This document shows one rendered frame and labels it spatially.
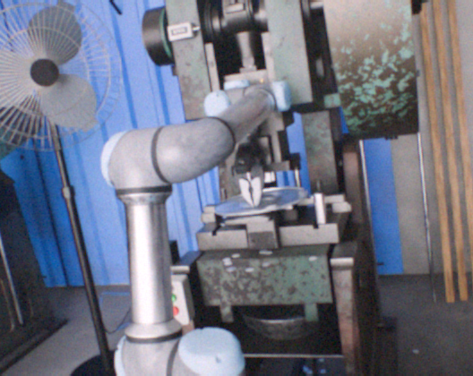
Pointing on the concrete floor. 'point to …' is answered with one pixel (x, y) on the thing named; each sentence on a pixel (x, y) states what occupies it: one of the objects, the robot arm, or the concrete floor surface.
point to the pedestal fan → (70, 100)
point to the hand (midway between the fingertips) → (253, 203)
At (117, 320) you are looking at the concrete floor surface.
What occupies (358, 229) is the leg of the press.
